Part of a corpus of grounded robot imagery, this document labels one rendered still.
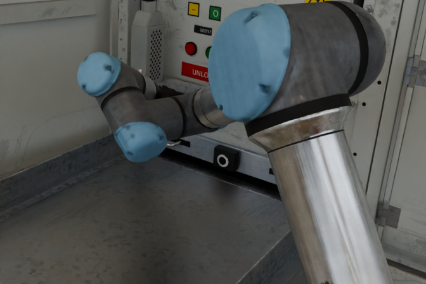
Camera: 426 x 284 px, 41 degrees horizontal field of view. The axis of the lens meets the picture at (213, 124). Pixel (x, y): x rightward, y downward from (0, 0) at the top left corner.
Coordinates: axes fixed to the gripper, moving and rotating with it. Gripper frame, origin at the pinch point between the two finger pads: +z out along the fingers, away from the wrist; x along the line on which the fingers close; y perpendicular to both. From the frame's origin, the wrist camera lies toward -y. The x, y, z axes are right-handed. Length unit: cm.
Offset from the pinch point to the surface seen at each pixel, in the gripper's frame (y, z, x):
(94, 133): -31.0, 11.7, -10.0
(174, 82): -9.7, 7.1, 8.4
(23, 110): -34.5, -10.9, -10.4
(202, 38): -5.1, 5.1, 19.9
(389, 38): 39.3, -3.4, 25.8
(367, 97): 37.4, 2.8, 15.0
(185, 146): -7.1, 18.3, -5.3
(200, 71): -4.9, 9.1, 12.8
